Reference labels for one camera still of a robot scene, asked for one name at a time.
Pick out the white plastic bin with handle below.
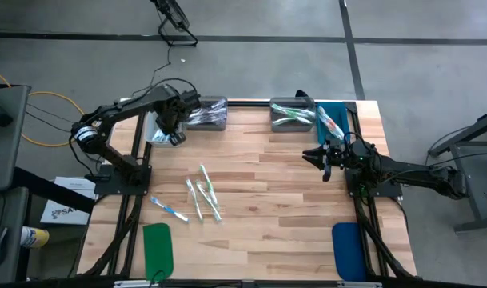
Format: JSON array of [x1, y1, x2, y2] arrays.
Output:
[[144, 107, 187, 146]]

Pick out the clear grey plastic bin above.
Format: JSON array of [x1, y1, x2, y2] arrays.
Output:
[[184, 94, 229, 132], [269, 96, 317, 133]]

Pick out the blue toothbrush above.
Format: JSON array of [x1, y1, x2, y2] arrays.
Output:
[[150, 195, 191, 224], [153, 131, 176, 144]]

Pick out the yellow cable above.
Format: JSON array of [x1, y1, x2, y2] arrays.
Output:
[[0, 66, 86, 147]]

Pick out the black beam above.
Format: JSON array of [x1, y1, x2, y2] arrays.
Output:
[[13, 167, 96, 214]]

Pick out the white printed cardboard box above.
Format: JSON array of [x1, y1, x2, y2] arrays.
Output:
[[40, 175, 98, 226]]

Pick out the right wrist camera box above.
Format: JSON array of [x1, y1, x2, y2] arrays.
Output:
[[346, 139, 377, 164]]

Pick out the orange toothbrush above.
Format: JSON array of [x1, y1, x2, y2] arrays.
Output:
[[325, 114, 347, 141]]

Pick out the green plastic mat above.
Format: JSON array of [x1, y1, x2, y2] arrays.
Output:
[[142, 222, 175, 282]]

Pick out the purple toothbrush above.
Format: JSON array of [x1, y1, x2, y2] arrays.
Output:
[[194, 114, 228, 126], [186, 107, 224, 125], [198, 100, 227, 115]]

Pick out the toothbrushes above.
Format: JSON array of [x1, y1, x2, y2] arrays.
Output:
[[317, 106, 340, 137]]

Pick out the grey desk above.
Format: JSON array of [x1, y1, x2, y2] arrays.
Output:
[[0, 83, 31, 194], [0, 186, 30, 286]]

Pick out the black floor cable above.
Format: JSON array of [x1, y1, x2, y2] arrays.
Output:
[[130, 46, 173, 99]]

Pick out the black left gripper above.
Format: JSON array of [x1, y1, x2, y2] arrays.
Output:
[[154, 102, 187, 147]]

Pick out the blue plastic mat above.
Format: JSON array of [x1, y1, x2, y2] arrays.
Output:
[[331, 222, 369, 282]]

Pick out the teal plastic bin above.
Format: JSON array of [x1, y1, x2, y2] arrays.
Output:
[[314, 101, 352, 146]]

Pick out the black left camera cable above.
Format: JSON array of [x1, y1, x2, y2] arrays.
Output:
[[146, 78, 198, 95]]

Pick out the yellow and white can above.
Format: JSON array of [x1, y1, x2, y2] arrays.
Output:
[[20, 226, 50, 250]]

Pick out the black floor fan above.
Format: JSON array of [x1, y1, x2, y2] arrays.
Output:
[[150, 0, 199, 48]]

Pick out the black desk frame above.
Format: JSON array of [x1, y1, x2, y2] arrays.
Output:
[[428, 110, 487, 234]]

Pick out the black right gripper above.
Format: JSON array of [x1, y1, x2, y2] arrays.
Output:
[[301, 138, 349, 183]]

